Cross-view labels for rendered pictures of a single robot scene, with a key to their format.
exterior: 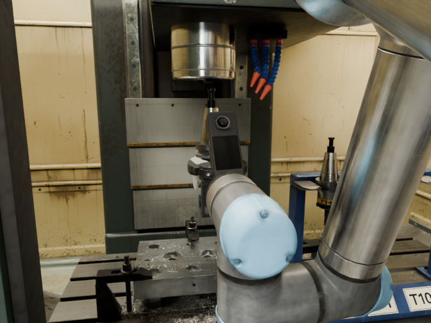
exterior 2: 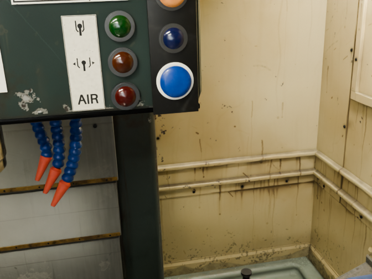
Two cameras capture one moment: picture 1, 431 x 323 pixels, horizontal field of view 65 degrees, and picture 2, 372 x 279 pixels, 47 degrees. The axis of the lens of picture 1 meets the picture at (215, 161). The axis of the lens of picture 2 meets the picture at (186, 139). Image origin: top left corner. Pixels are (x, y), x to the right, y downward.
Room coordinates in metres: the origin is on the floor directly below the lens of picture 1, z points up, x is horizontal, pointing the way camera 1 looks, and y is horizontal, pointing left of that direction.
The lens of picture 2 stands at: (0.31, -0.29, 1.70)
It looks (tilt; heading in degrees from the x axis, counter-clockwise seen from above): 19 degrees down; 359
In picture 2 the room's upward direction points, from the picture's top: 2 degrees counter-clockwise
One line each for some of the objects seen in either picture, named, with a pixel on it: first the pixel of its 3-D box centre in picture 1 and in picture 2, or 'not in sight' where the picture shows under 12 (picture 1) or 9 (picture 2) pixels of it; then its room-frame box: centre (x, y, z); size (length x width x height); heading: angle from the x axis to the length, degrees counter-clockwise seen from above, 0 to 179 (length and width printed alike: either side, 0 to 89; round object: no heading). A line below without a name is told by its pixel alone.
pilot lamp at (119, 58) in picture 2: not in sight; (122, 62); (0.71, -0.25, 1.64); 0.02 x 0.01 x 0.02; 99
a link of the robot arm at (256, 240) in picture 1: (250, 227); not in sight; (0.36, -0.04, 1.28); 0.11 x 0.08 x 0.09; 9
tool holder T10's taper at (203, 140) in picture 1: (211, 125); not in sight; (0.65, 0.01, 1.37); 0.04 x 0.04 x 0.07
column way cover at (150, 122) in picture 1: (190, 164); (28, 215); (1.31, 0.10, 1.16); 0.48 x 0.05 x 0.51; 99
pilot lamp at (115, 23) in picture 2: not in sight; (119, 26); (0.71, -0.25, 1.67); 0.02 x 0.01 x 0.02; 99
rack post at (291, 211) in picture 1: (295, 240); not in sight; (0.84, -0.21, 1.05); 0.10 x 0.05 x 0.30; 9
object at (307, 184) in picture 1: (306, 186); not in sight; (0.78, -0.22, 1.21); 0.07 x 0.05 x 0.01; 9
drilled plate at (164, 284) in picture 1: (190, 263); not in sight; (0.87, 0.07, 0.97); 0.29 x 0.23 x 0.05; 99
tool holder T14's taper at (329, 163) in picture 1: (329, 166); not in sight; (0.79, -0.27, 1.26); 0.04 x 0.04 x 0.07
